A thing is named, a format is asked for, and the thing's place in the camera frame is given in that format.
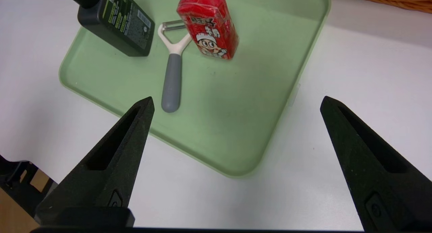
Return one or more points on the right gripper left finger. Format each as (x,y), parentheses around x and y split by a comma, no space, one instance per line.
(108,179)

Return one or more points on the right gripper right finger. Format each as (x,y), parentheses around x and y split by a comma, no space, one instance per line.
(381,185)

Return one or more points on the black pump bottle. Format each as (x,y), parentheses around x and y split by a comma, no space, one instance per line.
(125,27)

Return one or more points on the light green plastic tray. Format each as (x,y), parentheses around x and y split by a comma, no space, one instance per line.
(229,108)

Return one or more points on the red cartoon milk carton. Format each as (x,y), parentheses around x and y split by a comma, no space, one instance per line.
(209,20)

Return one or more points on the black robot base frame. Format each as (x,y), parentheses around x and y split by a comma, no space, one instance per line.
(8,169)

